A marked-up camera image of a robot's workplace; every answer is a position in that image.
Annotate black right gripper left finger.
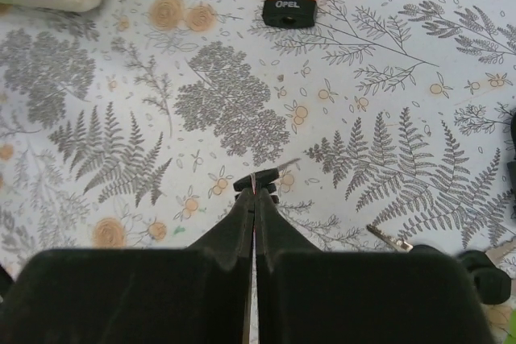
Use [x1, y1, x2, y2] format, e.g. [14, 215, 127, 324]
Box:
[1, 190, 255, 343]

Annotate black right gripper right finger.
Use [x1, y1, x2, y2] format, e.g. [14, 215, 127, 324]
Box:
[254, 190, 493, 343]

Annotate floral patterned table mat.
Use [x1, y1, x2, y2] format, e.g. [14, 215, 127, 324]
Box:
[1, 0, 515, 277]

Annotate spare black headed keys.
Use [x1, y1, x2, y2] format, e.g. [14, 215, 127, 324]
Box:
[366, 224, 515, 305]

